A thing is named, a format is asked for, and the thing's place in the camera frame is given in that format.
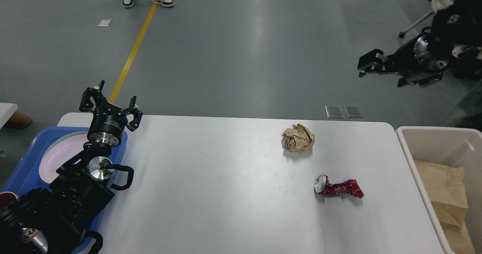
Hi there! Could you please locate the pink plate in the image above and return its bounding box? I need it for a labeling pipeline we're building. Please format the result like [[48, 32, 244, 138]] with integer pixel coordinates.
[[38, 140, 87, 184]]

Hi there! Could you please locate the right metal floor plate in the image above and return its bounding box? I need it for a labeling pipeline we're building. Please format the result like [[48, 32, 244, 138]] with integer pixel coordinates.
[[344, 105, 364, 118]]

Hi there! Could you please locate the beige plastic bin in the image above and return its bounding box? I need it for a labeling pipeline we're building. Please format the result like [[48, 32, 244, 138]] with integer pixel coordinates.
[[396, 126, 482, 254]]

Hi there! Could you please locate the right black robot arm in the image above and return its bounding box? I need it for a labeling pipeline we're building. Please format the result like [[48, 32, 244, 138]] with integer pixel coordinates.
[[357, 0, 481, 87]]

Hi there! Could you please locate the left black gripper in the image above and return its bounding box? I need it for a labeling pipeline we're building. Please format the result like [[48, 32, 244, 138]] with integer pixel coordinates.
[[79, 80, 143, 147]]

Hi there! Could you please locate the metal floor plate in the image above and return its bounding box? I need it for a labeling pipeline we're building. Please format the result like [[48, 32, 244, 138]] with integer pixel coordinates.
[[325, 105, 345, 119], [344, 105, 364, 118]]

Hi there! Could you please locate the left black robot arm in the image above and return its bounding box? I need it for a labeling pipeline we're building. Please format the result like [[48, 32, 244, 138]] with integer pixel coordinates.
[[1, 80, 143, 254]]

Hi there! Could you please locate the brown paper bag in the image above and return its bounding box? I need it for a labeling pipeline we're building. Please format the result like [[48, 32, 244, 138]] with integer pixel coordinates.
[[441, 223, 476, 254]]

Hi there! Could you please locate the crumpled brown paper ball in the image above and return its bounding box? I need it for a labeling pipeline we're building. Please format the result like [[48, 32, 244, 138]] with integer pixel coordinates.
[[282, 123, 316, 154]]

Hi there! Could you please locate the left metal floor plate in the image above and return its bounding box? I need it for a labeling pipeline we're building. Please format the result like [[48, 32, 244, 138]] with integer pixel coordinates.
[[325, 105, 345, 119]]

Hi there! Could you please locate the red foil wrapper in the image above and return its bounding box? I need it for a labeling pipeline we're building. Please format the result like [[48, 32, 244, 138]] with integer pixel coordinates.
[[313, 174, 365, 199]]

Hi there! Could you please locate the person with tan boot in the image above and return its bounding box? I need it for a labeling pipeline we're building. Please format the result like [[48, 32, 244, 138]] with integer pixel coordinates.
[[4, 111, 32, 129]]

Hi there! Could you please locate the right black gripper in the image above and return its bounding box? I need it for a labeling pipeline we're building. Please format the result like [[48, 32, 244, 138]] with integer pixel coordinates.
[[357, 35, 450, 89]]

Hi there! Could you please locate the brown paper sheet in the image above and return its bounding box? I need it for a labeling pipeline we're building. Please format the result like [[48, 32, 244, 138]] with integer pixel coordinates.
[[415, 160, 469, 228]]

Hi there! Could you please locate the office chair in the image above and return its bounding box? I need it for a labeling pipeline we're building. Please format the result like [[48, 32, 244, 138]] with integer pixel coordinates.
[[398, 0, 459, 39]]

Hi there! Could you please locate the pink mug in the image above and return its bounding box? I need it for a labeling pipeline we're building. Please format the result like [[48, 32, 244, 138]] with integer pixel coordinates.
[[0, 191, 19, 210]]

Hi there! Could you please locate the white side table corner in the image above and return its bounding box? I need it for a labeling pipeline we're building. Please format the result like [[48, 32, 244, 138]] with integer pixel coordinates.
[[0, 103, 18, 128]]

